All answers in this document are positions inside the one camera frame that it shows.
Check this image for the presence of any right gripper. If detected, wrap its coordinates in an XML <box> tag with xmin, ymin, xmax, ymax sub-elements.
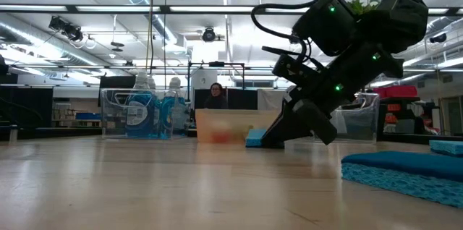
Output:
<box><xmin>260</xmin><ymin>43</ymin><xmax>404</xmax><ymax>150</ymax></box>

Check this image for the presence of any blue sponge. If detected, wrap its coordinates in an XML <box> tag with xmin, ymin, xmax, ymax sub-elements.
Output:
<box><xmin>341</xmin><ymin>150</ymin><xmax>463</xmax><ymax>210</ymax></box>
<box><xmin>245</xmin><ymin>127</ymin><xmax>268</xmax><ymax>148</ymax></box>
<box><xmin>428</xmin><ymin>140</ymin><xmax>463</xmax><ymax>158</ymax></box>

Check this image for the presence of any blue dish soap bottle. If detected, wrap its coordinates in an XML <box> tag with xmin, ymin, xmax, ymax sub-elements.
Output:
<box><xmin>146</xmin><ymin>75</ymin><xmax>162</xmax><ymax>139</ymax></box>
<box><xmin>161</xmin><ymin>77</ymin><xmax>189</xmax><ymax>140</ymax></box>
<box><xmin>125</xmin><ymin>70</ymin><xmax>157</xmax><ymax>140</ymax></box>

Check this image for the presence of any clear plastic bin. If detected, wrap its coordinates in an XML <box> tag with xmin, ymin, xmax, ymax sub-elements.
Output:
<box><xmin>100</xmin><ymin>88</ymin><xmax>192</xmax><ymax>140</ymax></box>
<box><xmin>313</xmin><ymin>92</ymin><xmax>381</xmax><ymax>144</ymax></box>

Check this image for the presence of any orange translucent plastic bin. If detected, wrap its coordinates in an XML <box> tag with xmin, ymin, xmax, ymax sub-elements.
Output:
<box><xmin>195</xmin><ymin>109</ymin><xmax>281</xmax><ymax>145</ymax></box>

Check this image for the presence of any person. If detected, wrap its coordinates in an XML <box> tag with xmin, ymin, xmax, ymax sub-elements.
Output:
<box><xmin>203</xmin><ymin>82</ymin><xmax>229</xmax><ymax>111</ymax></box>

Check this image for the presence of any red box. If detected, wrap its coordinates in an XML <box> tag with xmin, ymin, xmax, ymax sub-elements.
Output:
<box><xmin>372</xmin><ymin>85</ymin><xmax>420</xmax><ymax>99</ymax></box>

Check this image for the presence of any green potted tree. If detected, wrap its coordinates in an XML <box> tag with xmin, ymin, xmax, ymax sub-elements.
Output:
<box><xmin>347</xmin><ymin>0</ymin><xmax>381</xmax><ymax>16</ymax></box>

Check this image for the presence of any black monitor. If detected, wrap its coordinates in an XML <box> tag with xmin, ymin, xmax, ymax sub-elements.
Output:
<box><xmin>99</xmin><ymin>75</ymin><xmax>151</xmax><ymax>106</ymax></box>

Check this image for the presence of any blue crate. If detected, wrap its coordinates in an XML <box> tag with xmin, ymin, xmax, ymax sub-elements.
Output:
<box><xmin>75</xmin><ymin>112</ymin><xmax>102</xmax><ymax>122</ymax></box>

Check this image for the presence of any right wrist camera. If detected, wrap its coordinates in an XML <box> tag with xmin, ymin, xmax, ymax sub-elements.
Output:
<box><xmin>262</xmin><ymin>44</ymin><xmax>321</xmax><ymax>88</ymax></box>

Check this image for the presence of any black metal stand frame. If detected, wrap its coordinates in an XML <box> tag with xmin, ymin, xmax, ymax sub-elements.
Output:
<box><xmin>187</xmin><ymin>61</ymin><xmax>246</xmax><ymax>90</ymax></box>

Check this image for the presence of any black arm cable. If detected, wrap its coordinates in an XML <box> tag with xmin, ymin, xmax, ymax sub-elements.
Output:
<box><xmin>250</xmin><ymin>0</ymin><xmax>350</xmax><ymax>63</ymax></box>

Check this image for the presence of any round black ceiling camera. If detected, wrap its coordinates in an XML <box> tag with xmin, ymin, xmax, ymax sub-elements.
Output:
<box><xmin>201</xmin><ymin>27</ymin><xmax>217</xmax><ymax>43</ymax></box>

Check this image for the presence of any black horizontal frame bar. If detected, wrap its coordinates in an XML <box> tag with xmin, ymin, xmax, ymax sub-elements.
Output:
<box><xmin>0</xmin><ymin>4</ymin><xmax>463</xmax><ymax>15</ymax></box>

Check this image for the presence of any black hanging camera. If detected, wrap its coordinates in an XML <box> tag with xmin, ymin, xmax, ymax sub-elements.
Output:
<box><xmin>48</xmin><ymin>15</ymin><xmax>85</xmax><ymax>43</ymax></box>

